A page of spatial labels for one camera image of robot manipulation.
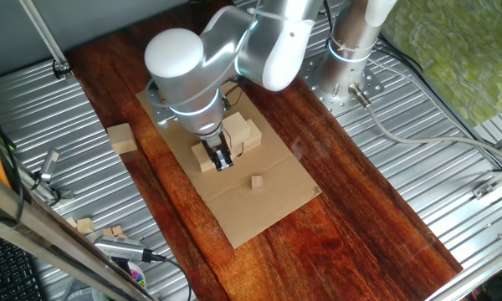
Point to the medium wooden cube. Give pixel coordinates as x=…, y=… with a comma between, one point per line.
x=72, y=222
x=85, y=226
x=257, y=182

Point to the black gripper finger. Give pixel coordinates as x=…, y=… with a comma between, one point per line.
x=226, y=156
x=217, y=161

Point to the metal frame bar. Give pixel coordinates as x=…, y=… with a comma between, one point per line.
x=46, y=238

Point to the reddish wood grain board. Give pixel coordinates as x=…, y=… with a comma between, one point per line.
x=339, y=209

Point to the brown cardboard sheet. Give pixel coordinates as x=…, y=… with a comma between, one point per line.
x=242, y=209

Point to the silver robot mounting plate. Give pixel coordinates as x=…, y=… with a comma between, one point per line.
x=343, y=104

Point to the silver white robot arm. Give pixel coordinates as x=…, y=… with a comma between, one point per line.
x=184, y=71

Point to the silver camera on stand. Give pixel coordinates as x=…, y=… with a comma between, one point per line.
x=50, y=163

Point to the small wooden cube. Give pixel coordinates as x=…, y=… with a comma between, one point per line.
x=122, y=236
x=108, y=231
x=117, y=230

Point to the metal camera stand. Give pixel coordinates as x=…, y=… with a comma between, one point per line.
x=65, y=194

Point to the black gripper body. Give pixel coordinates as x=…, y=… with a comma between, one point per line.
x=212, y=143

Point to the black keyboard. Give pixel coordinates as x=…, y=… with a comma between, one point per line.
x=8, y=276

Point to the large wooden cube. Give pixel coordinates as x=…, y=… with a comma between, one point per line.
x=121, y=138
x=201, y=161
x=236, y=150
x=254, y=136
x=237, y=127

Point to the aluminium stand pole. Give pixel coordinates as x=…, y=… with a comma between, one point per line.
x=46, y=37

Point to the aluminium profile bar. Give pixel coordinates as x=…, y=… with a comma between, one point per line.
x=498, y=177
x=477, y=271

